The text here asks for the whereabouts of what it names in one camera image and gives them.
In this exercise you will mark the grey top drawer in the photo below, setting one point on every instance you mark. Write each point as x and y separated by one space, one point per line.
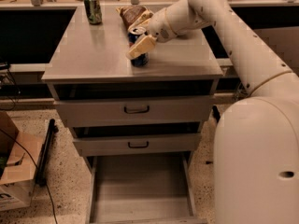
93 113

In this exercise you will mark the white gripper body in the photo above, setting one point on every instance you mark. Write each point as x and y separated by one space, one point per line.
159 27

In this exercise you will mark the grey drawer cabinet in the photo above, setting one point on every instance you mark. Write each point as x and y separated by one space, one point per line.
90 63

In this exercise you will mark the cardboard box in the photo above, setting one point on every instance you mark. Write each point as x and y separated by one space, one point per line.
20 154

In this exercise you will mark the blue pepsi can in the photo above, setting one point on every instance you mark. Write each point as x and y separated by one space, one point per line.
135 35

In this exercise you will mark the brown chip bag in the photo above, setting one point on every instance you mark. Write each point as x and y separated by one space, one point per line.
129 13

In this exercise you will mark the grey open bottom drawer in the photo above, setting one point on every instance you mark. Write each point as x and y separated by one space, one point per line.
141 189

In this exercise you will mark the black desk foot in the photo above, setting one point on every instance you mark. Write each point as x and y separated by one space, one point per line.
216 113
41 168

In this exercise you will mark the green soda can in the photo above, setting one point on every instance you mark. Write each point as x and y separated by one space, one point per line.
93 11

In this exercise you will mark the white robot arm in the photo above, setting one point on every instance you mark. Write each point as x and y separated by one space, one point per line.
256 144

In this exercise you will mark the grey middle drawer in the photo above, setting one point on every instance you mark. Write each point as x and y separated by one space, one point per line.
140 144

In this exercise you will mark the black left desk foot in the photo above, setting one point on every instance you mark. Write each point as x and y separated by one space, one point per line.
41 168

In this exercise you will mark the black right desk foot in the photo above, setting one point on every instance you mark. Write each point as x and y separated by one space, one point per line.
216 113

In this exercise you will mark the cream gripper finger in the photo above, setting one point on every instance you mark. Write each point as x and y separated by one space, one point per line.
143 44
141 20

